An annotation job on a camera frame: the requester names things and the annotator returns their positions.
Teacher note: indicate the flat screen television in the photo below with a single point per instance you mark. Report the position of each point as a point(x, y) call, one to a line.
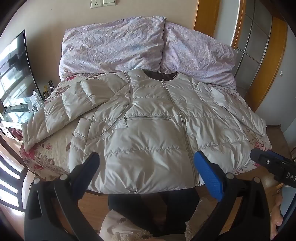
point(16, 69)

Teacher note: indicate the white light switch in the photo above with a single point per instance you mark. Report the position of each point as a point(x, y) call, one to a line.
point(108, 1)

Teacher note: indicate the clear plastic bag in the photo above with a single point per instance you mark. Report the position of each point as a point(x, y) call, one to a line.
point(37, 100)

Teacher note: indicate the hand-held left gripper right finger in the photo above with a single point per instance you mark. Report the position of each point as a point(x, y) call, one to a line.
point(205, 173)

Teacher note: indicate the cream quilted down jacket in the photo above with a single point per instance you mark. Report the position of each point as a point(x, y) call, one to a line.
point(148, 139)

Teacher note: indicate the dark wooden chair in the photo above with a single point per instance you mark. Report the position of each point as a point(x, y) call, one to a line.
point(11, 176)

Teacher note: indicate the white wall socket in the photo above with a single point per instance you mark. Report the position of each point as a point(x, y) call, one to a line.
point(95, 3)

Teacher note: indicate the dark bottles with yellow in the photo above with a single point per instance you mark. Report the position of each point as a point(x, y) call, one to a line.
point(49, 89)

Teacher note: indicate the wooden door frame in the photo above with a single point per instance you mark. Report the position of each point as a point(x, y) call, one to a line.
point(268, 69)

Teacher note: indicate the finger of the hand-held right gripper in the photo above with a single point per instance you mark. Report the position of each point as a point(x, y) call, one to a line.
point(261, 157)

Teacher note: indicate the person's black pants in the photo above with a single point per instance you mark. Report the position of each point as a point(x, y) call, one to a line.
point(152, 208)

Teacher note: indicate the lilac crinkled pillow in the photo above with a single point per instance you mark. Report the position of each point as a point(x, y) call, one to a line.
point(196, 53)
point(111, 46)

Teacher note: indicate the glass television stand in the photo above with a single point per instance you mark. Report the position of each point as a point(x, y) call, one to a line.
point(13, 118)

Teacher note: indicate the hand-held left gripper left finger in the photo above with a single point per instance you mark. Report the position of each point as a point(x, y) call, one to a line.
point(91, 163)

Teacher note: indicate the floral bed sheet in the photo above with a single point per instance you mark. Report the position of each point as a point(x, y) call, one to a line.
point(57, 148)

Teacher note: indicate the person's right hand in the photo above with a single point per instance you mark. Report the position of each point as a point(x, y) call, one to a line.
point(277, 220)

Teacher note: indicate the frosted glass sliding door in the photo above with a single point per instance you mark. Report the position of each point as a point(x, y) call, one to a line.
point(254, 41)

